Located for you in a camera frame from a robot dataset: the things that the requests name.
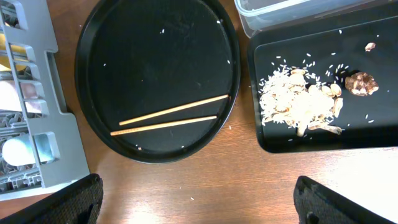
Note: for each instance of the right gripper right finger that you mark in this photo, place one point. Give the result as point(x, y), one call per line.
point(317, 204)

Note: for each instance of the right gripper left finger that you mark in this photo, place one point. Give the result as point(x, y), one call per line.
point(78, 203)

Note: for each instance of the wooden chopstick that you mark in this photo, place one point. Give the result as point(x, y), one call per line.
point(161, 125)
point(174, 109)

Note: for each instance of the blue cup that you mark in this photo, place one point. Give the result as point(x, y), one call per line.
point(17, 151)

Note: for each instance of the food scraps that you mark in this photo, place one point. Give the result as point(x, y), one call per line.
point(295, 96)

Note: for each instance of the yellow bowl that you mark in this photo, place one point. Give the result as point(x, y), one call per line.
point(19, 53)

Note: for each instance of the grey dishwasher rack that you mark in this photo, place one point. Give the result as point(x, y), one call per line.
point(33, 104)

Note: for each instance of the black rectangular tray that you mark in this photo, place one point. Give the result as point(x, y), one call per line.
point(333, 49)

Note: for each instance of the round black tray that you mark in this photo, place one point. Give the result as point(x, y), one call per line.
point(138, 57)

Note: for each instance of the clear plastic bin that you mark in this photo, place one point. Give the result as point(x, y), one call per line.
point(260, 15)

